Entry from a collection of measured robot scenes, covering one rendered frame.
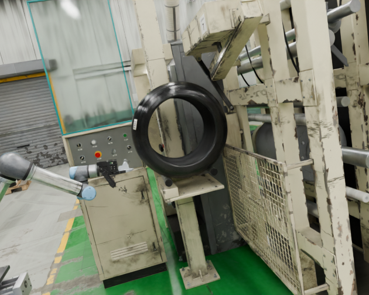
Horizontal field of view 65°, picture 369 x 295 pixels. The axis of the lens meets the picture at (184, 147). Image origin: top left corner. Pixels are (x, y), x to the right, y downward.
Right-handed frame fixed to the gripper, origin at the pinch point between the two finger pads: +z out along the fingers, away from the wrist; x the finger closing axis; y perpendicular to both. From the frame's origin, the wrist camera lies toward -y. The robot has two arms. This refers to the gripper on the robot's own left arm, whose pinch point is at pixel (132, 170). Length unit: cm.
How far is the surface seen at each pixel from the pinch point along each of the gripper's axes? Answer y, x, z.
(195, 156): 1.4, 15.3, 43.1
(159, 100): 40.1, -11.9, 19.0
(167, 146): 9.1, 26.1, 25.8
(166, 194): -14.2, -10.9, 18.3
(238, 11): 77, -42, 56
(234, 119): 24, 19, 74
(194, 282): -95, 23, 37
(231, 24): 73, -36, 54
